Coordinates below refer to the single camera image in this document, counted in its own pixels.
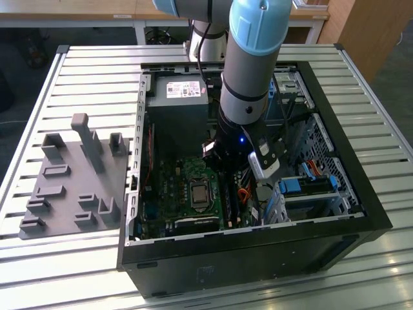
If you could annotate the wooden desk with white frame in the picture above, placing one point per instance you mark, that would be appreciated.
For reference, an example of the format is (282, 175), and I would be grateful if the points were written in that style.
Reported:
(96, 14)

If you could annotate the perforated metal disk bay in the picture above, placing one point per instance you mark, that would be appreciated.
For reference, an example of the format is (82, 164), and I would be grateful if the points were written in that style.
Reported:
(332, 155)

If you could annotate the black RAM slot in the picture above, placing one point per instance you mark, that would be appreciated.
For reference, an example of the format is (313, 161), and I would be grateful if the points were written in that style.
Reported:
(229, 223)

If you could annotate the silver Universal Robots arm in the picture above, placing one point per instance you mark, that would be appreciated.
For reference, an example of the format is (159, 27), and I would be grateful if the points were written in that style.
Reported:
(251, 64)

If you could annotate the grey power supply unit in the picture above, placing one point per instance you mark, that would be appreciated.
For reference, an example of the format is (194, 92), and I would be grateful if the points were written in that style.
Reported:
(177, 122)

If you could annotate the black graphics card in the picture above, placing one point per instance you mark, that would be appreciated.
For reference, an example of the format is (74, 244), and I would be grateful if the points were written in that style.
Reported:
(197, 223)

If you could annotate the grey parts rack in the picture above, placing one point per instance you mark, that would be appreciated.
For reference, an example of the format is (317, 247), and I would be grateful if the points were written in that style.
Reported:
(67, 193)

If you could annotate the green motherboard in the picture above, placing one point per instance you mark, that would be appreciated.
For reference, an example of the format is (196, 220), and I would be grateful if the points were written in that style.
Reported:
(174, 200)

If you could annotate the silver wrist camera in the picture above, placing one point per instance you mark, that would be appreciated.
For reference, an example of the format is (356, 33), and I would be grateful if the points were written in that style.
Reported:
(259, 169)

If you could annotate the blue drive bay latch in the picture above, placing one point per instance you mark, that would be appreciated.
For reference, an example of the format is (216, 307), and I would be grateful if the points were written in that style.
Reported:
(271, 92)

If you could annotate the CPU socket with CPU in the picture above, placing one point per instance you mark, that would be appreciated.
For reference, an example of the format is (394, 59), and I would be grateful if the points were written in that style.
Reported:
(200, 193)

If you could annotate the brown wooden cabinet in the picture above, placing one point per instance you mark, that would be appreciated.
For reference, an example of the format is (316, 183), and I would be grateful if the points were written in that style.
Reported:
(364, 29)

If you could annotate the black open PC case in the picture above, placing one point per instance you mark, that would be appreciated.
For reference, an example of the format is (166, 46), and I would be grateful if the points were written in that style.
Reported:
(245, 258)

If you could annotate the hard disk in blue carrier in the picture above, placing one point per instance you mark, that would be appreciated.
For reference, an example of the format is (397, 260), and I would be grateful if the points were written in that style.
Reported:
(306, 186)

